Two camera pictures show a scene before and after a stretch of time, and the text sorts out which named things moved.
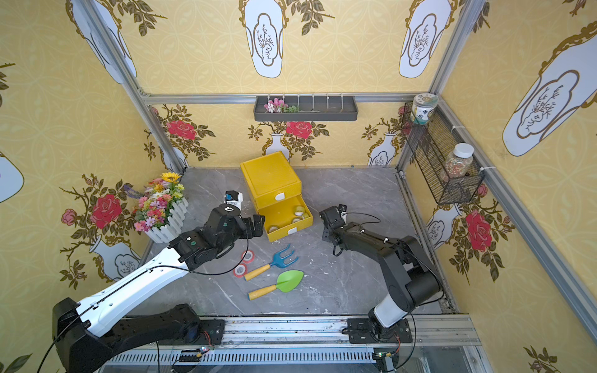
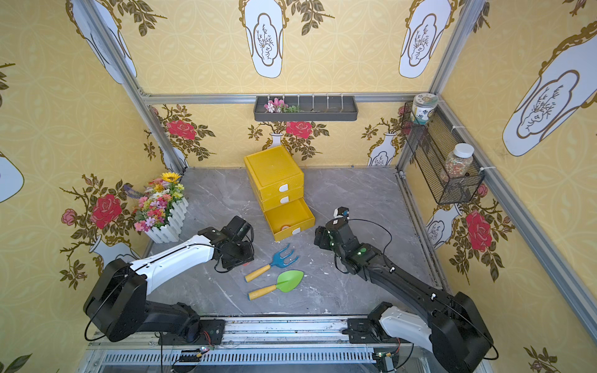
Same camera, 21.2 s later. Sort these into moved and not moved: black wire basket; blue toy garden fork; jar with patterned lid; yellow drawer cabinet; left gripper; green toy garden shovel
Moved: left gripper; yellow drawer cabinet
Not moved: blue toy garden fork; black wire basket; green toy garden shovel; jar with patterned lid
